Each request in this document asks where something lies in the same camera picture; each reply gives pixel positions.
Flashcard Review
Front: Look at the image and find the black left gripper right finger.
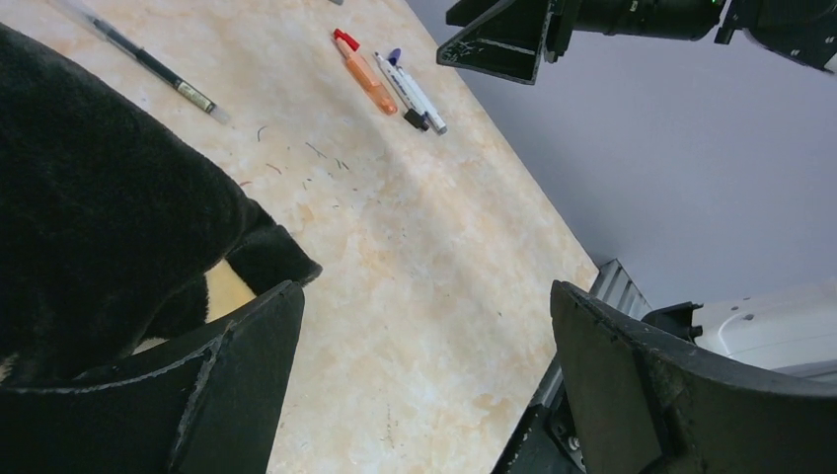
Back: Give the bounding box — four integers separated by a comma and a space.
550, 280, 836, 473

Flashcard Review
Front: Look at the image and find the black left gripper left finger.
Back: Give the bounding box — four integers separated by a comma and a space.
1, 282, 305, 473

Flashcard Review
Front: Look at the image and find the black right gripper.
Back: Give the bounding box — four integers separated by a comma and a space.
436, 0, 725, 85

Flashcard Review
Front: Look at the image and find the white marker purple cap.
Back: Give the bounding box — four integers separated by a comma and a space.
387, 48, 447, 135

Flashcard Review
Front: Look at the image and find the white marker black cap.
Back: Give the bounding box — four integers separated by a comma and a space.
374, 51, 429, 131

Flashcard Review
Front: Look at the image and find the orange pen red cap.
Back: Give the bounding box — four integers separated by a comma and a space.
333, 29, 398, 116

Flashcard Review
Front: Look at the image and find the black gel pen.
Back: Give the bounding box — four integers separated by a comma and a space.
49, 0, 230, 124

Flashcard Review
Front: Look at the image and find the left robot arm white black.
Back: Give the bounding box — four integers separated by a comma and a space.
1, 281, 836, 473

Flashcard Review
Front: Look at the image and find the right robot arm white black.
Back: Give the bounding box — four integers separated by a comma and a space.
436, 0, 836, 85

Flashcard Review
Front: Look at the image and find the black floral plush blanket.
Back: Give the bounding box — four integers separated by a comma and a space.
1, 26, 322, 387

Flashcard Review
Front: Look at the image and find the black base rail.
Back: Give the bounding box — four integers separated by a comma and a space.
492, 359, 585, 473

